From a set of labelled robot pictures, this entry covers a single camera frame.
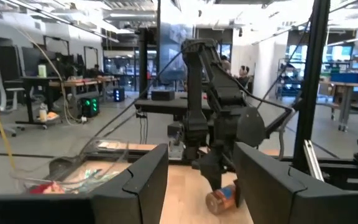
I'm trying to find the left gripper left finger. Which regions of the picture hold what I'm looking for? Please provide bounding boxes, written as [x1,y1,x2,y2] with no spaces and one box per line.
[0,143,169,224]

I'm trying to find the person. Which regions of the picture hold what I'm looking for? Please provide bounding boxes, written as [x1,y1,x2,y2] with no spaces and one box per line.
[237,65,252,88]
[90,64,104,78]
[220,55,232,74]

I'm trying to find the orange spice bottle black cap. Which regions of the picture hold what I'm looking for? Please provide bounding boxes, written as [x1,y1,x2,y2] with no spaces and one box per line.
[205,183,237,215]

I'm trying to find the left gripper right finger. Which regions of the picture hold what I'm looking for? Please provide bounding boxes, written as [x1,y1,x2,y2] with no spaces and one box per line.
[233,142,358,224]

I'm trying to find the black aluminium table frame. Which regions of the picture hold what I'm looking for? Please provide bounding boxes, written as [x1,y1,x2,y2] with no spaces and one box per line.
[48,0,358,194]

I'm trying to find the wooden top workbench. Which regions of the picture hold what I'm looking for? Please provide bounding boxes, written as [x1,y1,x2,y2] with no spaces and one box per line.
[318,80,358,132]

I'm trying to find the metal shelf with bins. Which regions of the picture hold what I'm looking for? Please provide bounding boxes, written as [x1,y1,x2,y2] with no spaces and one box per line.
[277,57,306,100]

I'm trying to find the grey top desk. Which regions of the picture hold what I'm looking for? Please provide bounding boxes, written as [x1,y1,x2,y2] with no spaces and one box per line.
[134,91,213,116]

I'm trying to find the large wall display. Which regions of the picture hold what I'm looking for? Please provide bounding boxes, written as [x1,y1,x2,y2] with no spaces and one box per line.
[158,23,195,85]

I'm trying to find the orange ramen packet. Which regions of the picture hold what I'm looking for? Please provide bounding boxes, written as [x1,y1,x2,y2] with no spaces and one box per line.
[29,182,65,195]

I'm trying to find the small black box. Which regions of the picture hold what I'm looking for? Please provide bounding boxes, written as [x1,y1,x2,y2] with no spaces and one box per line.
[150,90,176,101]

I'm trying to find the blue storage bins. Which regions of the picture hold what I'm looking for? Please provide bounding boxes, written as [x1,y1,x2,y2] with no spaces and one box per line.
[331,72,358,84]

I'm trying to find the black computer tower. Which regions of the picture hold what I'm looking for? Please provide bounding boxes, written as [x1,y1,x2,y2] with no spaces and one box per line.
[113,88,126,103]

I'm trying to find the black computer monitor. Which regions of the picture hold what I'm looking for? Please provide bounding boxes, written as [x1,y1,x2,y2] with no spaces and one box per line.
[22,46,58,77]

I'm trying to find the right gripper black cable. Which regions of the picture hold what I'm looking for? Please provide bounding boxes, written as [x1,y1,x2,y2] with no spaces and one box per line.
[228,77,294,133]

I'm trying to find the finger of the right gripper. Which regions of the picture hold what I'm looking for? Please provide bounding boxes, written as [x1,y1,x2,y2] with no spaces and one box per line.
[199,167,224,192]
[233,179,242,208]

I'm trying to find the computer tower green lights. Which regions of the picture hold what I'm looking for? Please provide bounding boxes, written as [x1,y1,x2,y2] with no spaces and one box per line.
[81,96,101,118]

